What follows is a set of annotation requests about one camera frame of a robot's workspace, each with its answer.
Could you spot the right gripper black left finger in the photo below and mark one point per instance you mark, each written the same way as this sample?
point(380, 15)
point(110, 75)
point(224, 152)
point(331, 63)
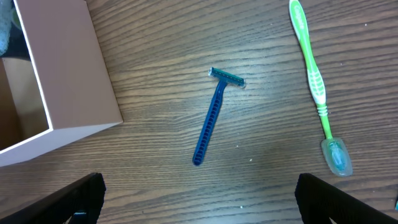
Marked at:
point(80, 202)

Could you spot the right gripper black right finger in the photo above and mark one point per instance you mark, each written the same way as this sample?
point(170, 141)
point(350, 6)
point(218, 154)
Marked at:
point(322, 203)

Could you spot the clear pump dispenser bottle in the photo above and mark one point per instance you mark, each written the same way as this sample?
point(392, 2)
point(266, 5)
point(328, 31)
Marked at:
point(6, 24)

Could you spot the green toothbrush with cap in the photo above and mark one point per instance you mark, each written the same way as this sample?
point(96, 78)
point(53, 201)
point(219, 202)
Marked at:
point(334, 149)

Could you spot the pink open cardboard box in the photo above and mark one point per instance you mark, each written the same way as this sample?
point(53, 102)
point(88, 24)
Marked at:
point(55, 88)

